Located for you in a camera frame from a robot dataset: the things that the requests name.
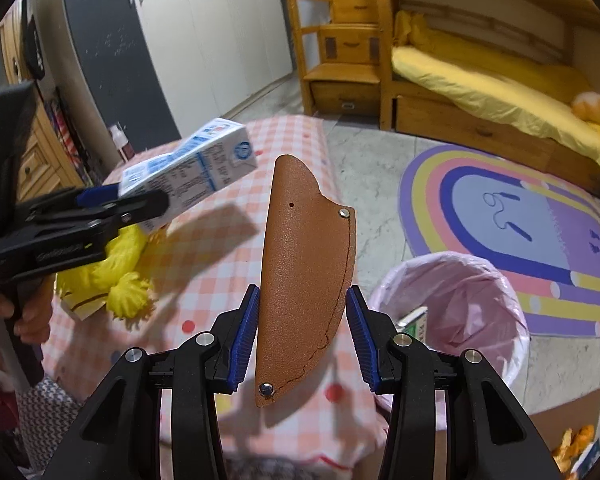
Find blue white milk carton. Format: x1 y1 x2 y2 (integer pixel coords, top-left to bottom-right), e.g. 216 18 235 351
117 117 258 236

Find wooden bunk bed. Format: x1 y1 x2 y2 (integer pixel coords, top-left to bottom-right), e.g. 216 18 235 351
380 0 600 196

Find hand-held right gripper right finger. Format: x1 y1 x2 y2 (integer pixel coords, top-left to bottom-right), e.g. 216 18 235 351
345 285 563 480

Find clear cap spray bottle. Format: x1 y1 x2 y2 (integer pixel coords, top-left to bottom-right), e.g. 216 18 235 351
109 122 137 162

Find bin with pink bag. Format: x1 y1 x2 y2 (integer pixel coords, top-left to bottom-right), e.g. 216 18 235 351
369 252 530 411

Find white grey wardrobe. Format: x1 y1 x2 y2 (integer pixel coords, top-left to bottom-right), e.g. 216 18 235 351
60 0 301 153

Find green medicine box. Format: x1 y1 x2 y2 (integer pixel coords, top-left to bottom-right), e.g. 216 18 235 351
396 307 433 346

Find orange white plush toy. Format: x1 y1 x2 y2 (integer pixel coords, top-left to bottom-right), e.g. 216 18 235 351
571 91 600 122

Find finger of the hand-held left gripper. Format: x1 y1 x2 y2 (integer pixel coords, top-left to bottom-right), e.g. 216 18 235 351
27 182 123 217
29 189 171 234

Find wooden stair drawers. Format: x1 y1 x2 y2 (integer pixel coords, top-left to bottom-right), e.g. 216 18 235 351
284 0 393 131

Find yellow bedsheet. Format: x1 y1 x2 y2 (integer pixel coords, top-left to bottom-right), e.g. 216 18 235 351
391 10 600 171

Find person's left hand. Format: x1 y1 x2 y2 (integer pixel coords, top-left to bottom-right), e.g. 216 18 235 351
0 285 55 362

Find rainbow rug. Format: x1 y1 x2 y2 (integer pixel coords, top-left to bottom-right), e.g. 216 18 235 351
397 142 600 338

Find person's houndstooth trouser leg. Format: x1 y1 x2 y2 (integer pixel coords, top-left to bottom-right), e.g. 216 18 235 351
17 377 88 468

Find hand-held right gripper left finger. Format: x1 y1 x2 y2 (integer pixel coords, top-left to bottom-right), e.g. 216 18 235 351
40 284 261 480

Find black hanging cloth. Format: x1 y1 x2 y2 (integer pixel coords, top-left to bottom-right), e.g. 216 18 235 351
22 15 48 81

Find wooden cabinet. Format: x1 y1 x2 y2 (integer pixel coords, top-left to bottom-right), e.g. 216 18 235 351
0 10 88 206

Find pink checked dotted blanket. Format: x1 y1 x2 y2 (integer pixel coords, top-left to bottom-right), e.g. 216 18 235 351
17 114 391 466

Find brown leather sheath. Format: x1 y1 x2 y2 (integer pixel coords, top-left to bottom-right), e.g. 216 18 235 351
255 154 356 407

